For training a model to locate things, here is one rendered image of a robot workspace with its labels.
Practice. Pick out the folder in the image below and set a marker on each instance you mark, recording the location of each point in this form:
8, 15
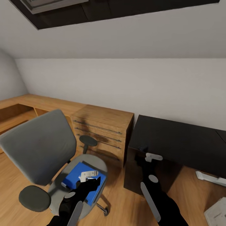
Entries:
70, 181

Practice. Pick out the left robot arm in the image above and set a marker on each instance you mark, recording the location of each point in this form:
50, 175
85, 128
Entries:
72, 204

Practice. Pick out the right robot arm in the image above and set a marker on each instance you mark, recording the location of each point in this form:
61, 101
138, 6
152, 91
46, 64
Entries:
164, 208

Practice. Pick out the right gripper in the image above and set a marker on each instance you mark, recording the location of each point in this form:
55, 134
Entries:
142, 162

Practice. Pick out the desk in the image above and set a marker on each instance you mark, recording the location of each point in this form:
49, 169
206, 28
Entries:
197, 147

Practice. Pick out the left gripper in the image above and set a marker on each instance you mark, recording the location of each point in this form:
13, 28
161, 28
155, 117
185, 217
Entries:
90, 185

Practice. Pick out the swivel chair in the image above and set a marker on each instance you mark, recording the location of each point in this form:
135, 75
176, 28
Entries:
39, 148

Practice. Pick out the mouse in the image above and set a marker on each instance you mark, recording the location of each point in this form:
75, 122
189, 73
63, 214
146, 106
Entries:
143, 147

